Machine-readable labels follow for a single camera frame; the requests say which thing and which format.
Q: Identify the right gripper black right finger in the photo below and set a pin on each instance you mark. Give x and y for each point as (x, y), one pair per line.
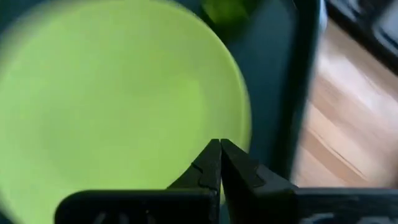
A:
(248, 193)

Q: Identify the dark green plastic tray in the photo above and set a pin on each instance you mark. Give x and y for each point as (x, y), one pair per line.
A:
(273, 93)

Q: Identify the lime green plate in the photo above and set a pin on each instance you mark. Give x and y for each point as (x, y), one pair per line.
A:
(109, 93)

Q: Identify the black aluminium table frame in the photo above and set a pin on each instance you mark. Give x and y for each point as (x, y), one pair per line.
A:
(348, 18)

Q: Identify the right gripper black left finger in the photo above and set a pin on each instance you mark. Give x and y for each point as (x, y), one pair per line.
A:
(208, 171)

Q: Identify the green glass cup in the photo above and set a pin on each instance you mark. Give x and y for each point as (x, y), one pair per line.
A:
(227, 12)

